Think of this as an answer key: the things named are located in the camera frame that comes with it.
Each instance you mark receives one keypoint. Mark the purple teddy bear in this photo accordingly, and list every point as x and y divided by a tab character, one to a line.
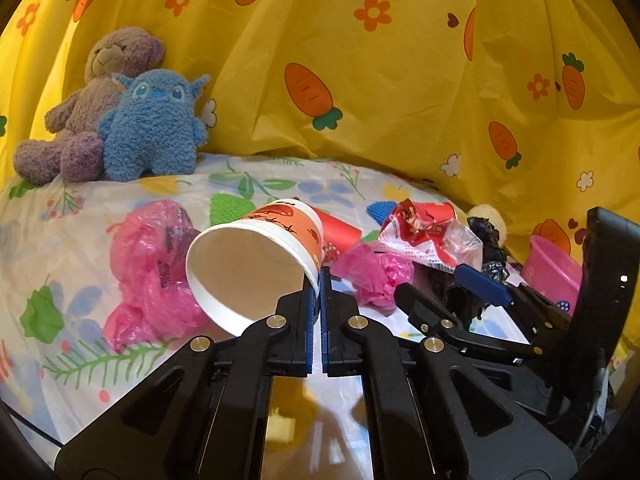
85	105

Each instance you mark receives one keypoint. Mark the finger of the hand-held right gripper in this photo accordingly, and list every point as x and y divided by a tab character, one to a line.
482	285
430	312

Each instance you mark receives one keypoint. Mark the white and orange paper cup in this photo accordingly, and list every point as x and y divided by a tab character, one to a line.
250	265

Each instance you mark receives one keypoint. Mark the blue plush monster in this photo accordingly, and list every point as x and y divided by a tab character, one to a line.
150	135

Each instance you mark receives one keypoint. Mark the red and white snack wrapper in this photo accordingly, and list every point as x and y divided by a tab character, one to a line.
410	235

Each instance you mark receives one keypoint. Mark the clear plastic wrapper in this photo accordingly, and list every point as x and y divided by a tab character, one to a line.
462	247

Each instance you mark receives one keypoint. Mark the black plastic bag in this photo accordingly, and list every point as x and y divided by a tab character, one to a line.
489	240

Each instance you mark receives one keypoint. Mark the large pink plastic bag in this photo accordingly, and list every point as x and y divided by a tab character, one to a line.
145	260

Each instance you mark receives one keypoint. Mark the floral plastic table cover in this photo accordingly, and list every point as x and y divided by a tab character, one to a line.
75	240

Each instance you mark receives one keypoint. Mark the small pink plastic bag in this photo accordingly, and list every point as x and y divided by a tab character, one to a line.
380	275

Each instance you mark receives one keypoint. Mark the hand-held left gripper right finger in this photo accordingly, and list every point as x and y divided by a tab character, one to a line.
325	312

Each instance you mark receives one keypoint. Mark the red paper cup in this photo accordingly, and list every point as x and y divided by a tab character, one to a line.
440	211
340	232

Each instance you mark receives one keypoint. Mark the pink plastic basket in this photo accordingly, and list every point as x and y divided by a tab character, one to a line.
550	270

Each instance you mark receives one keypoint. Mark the blue foam net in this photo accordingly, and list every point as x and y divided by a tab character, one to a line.
381	212

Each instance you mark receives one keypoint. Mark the yellow carrot print curtain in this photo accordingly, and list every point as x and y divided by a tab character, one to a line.
400	85

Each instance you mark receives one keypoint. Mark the cream plush ball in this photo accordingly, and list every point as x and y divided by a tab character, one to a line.
492	214

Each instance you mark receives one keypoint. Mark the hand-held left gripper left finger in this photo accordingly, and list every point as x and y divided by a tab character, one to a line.
312	312

